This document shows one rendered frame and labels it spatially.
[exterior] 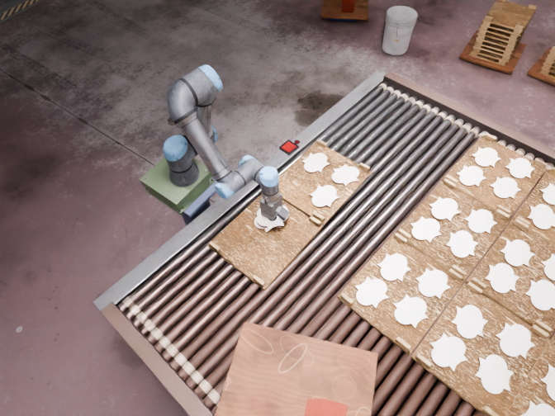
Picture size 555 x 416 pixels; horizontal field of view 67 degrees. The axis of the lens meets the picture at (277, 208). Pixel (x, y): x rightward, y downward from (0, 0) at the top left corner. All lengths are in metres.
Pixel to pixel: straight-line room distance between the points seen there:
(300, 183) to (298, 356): 0.88
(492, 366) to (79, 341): 2.31
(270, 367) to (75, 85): 3.74
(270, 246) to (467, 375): 0.92
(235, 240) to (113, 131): 2.35
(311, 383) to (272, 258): 0.57
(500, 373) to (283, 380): 0.80
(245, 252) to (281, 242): 0.17
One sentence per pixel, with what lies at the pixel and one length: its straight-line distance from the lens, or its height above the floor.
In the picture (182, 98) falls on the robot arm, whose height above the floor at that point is 1.55.
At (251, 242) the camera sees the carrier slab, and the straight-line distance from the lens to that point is 1.90.
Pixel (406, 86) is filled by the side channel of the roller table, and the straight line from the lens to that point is 2.68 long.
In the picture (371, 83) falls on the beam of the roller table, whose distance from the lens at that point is 2.71.
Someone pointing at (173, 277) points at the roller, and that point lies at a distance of 1.90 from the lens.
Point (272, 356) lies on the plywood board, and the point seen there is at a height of 1.04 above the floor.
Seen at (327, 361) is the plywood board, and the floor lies 1.04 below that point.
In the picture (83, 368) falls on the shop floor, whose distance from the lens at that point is 2.93.
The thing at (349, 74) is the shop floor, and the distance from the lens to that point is 4.31.
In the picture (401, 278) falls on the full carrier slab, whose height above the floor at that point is 0.95.
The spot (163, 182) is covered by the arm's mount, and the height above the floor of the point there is 0.96.
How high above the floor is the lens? 2.56
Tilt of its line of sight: 54 degrees down
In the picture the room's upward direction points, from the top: 4 degrees counter-clockwise
